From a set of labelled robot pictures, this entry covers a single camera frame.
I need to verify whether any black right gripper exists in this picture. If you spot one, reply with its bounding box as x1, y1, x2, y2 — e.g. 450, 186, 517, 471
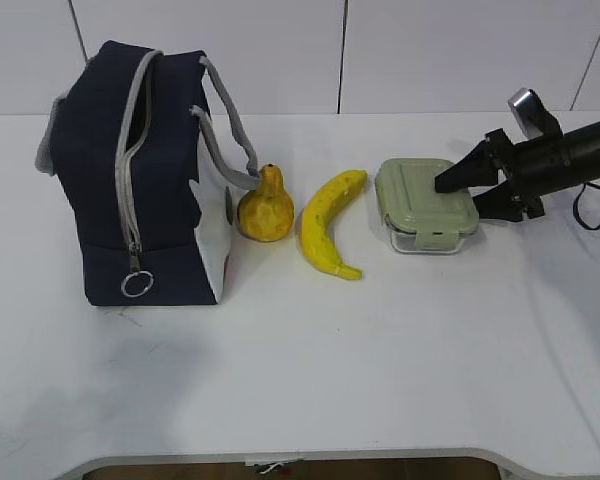
434, 129, 564, 223

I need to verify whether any green lidded glass container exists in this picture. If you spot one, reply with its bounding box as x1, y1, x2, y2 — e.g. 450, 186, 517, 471
374, 158, 479, 255

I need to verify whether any yellow banana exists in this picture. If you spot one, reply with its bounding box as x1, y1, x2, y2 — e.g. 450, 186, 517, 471
300, 170, 368, 281

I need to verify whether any yellow pear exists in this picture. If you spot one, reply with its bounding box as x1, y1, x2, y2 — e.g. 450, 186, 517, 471
237, 164, 295, 243

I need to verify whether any navy blue lunch bag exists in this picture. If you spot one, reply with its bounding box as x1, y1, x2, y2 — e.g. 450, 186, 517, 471
35, 41, 261, 306

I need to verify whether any white tag under table edge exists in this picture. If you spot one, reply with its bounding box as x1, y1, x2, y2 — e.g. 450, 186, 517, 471
244, 457, 303, 475

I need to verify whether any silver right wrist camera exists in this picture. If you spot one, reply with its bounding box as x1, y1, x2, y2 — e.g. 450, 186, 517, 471
507, 88, 548, 140

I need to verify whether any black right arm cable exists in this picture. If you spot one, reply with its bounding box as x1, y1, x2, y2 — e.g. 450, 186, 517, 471
573, 172, 600, 232

